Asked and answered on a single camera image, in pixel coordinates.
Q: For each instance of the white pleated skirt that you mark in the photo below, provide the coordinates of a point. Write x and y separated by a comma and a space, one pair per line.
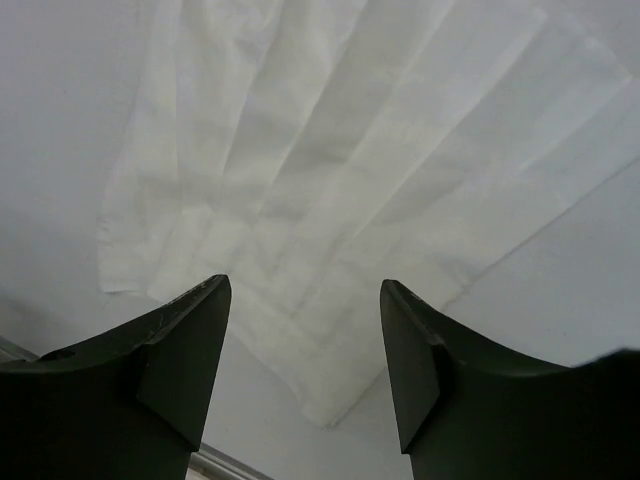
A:
312, 149

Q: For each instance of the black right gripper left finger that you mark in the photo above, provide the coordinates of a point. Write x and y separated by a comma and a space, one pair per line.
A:
130, 403

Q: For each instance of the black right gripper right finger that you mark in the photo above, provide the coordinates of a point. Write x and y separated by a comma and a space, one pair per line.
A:
468, 407

